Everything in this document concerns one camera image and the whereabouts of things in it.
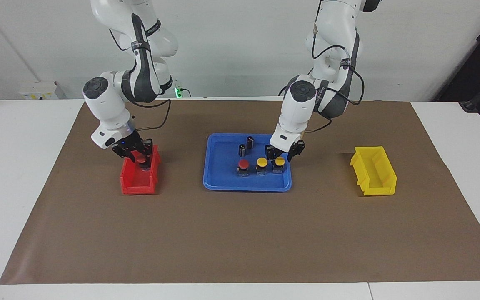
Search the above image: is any brown paper mat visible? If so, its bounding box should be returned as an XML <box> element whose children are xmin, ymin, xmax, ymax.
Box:
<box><xmin>0</xmin><ymin>99</ymin><xmax>480</xmax><ymax>285</ymax></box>

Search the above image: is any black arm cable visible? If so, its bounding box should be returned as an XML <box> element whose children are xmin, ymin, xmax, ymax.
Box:
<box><xmin>132</xmin><ymin>98</ymin><xmax>171</xmax><ymax>130</ymax></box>
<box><xmin>307</xmin><ymin>23</ymin><xmax>365</xmax><ymax>134</ymax></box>

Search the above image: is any blue plastic tray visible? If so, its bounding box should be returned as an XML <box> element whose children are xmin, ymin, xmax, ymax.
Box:
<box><xmin>202</xmin><ymin>132</ymin><xmax>293</xmax><ymax>193</ymax></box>

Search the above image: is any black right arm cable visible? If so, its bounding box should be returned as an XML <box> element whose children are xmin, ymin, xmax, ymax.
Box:
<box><xmin>132</xmin><ymin>98</ymin><xmax>171</xmax><ymax>130</ymax></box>

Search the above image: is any yellow plastic bin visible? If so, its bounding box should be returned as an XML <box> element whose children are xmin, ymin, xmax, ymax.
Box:
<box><xmin>350</xmin><ymin>146</ymin><xmax>398</xmax><ymax>196</ymax></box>

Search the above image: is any white power box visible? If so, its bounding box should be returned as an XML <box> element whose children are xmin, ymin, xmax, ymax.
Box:
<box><xmin>18</xmin><ymin>81</ymin><xmax>66</xmax><ymax>100</ymax></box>

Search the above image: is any red plastic bin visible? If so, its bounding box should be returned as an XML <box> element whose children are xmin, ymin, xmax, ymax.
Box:
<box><xmin>120</xmin><ymin>145</ymin><xmax>161</xmax><ymax>195</ymax></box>

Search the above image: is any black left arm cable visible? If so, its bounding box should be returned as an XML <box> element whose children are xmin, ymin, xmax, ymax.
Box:
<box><xmin>307</xmin><ymin>23</ymin><xmax>365</xmax><ymax>134</ymax></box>

